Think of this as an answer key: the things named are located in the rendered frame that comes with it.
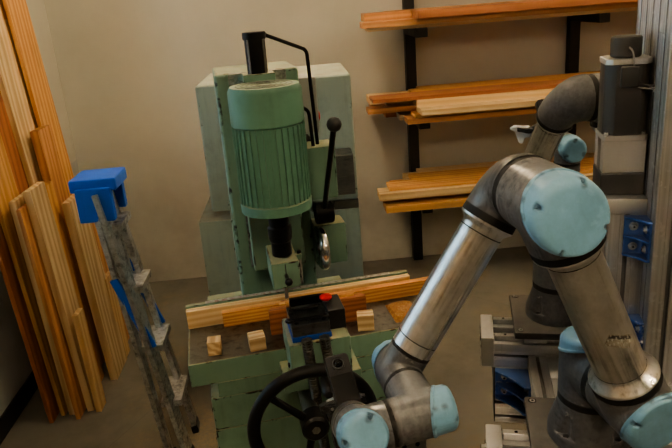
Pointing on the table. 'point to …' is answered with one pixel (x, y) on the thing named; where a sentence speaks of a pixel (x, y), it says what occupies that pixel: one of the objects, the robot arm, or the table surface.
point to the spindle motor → (270, 148)
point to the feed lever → (323, 213)
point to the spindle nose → (280, 237)
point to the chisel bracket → (283, 269)
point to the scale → (296, 287)
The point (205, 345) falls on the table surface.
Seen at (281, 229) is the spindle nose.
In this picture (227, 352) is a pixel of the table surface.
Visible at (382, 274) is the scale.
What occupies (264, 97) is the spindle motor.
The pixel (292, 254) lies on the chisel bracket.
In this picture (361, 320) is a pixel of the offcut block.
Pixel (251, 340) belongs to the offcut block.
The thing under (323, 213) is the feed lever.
